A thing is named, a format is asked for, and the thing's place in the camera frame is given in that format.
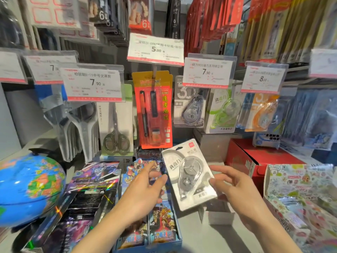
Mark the person's left hand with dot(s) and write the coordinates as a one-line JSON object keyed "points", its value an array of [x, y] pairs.
{"points": [[139, 197]]}

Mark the white price tag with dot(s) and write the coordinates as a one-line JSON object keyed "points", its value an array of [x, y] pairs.
{"points": [[323, 63], [11, 67], [92, 82], [47, 67], [263, 77], [208, 71], [155, 50]]}

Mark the blue cartoon card display box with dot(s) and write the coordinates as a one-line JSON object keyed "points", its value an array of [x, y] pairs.
{"points": [[163, 226]]}

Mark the clear pack black scissors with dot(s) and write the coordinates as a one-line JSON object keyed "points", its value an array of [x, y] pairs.
{"points": [[10, 26]]}

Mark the red cardboard box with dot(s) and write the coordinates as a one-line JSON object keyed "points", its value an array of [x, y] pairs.
{"points": [[258, 152]]}

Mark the orange correction tape pack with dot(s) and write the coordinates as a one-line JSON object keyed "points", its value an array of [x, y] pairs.
{"points": [[263, 113]]}

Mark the white pastel print box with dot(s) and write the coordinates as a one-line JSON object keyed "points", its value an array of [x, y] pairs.
{"points": [[216, 213]]}

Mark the black holographic card box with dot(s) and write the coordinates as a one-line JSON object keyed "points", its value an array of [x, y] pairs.
{"points": [[79, 202]]}

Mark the person's left forearm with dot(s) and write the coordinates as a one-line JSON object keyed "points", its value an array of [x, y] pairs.
{"points": [[105, 237]]}

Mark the white cardboard box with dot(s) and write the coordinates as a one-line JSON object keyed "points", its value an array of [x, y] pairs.
{"points": [[216, 144]]}

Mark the row of blue stationery packs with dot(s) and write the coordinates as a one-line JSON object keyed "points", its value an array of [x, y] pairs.
{"points": [[313, 121]]}

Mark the clear blister compass package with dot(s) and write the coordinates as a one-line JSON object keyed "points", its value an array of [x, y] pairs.
{"points": [[268, 139]]}

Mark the clear packs of grey scissors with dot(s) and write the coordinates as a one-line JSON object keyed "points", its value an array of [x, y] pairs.
{"points": [[76, 129]]}

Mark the green correction tape package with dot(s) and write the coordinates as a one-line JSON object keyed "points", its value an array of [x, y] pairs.
{"points": [[223, 113]]}

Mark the white red label sticker packs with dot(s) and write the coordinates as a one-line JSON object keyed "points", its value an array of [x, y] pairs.
{"points": [[52, 13]]}

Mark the blue globe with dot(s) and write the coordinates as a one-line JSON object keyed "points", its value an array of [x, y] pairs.
{"points": [[29, 189]]}

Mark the person's right hand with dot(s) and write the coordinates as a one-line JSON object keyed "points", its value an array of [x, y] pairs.
{"points": [[239, 197]]}

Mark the orange pen set packages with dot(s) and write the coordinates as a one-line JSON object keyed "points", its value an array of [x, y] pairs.
{"points": [[152, 110]]}

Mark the cartoon sticker sheet packs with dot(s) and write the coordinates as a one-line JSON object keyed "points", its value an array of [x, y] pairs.
{"points": [[148, 154]]}

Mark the white grey correction tape pack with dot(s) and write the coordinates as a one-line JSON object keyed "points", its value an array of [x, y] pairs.
{"points": [[187, 176]]}

